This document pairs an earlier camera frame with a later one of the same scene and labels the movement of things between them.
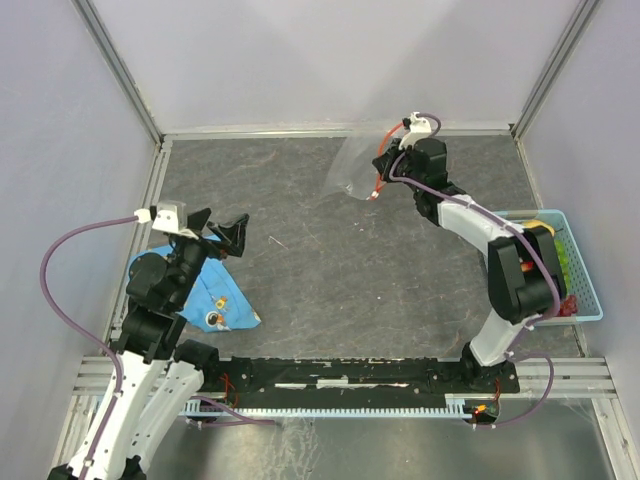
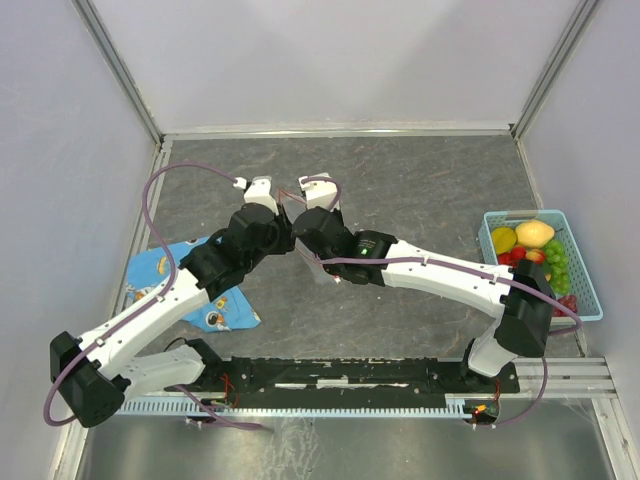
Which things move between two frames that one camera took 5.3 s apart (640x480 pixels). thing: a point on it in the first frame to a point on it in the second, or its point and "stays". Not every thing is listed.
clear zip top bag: x=352 y=169 to x=293 y=206
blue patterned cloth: x=216 y=302 stays
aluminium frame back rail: x=324 y=132 stays
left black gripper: x=232 y=234 to x=286 y=242
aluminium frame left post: x=88 y=13 stays
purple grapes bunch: x=569 y=306 stays
